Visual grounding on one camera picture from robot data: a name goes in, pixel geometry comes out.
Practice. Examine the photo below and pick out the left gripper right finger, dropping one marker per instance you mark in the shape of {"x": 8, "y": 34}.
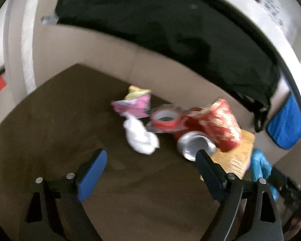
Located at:
{"x": 261, "y": 219}

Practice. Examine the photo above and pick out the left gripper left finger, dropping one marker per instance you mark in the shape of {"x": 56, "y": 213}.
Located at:
{"x": 55, "y": 210}

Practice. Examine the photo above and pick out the white tissue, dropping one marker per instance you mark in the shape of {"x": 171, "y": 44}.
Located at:
{"x": 140, "y": 140}

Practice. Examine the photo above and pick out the pink yellow chip bag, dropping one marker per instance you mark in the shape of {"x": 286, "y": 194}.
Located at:
{"x": 137, "y": 102}

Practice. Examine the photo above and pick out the blue trash bag liner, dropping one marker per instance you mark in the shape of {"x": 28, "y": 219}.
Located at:
{"x": 260, "y": 166}

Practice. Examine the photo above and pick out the yellow printed carton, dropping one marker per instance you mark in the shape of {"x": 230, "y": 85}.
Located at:
{"x": 236, "y": 161}

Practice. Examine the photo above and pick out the crushed red soda can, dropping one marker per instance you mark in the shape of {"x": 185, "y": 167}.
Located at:
{"x": 192, "y": 138}

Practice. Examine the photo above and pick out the blue hanging towel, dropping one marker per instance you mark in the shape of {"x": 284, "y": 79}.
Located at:
{"x": 285, "y": 127}

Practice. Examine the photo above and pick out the red patterned snack bag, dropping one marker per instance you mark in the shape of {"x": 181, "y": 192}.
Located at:
{"x": 220, "y": 125}

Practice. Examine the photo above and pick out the red tape roll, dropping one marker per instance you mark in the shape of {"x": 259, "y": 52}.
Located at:
{"x": 169, "y": 119}

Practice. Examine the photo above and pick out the black cloth bag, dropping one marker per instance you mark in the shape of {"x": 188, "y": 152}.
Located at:
{"x": 207, "y": 36}

